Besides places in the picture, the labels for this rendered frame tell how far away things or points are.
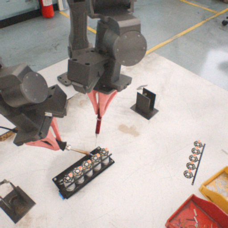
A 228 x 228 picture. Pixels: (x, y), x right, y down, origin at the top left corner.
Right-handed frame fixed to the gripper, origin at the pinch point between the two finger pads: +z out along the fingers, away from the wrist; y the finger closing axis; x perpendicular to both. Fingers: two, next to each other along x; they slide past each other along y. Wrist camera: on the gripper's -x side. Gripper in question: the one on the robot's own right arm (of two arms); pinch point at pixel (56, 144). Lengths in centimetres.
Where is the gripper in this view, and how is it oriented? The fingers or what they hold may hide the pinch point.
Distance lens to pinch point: 58.8
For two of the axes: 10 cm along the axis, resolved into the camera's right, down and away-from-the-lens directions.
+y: 0.6, -7.3, 6.8
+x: -8.9, 2.8, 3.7
